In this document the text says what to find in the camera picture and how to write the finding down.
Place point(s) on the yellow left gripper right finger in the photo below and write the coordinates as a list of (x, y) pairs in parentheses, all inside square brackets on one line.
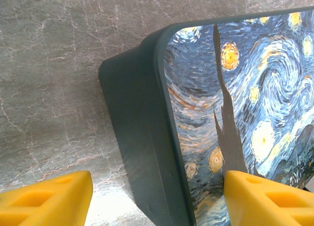
[(267, 204)]

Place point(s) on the starry night print box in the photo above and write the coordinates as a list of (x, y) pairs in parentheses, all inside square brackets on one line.
[(137, 113)]

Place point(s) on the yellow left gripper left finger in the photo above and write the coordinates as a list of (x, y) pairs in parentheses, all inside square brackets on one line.
[(49, 201)]

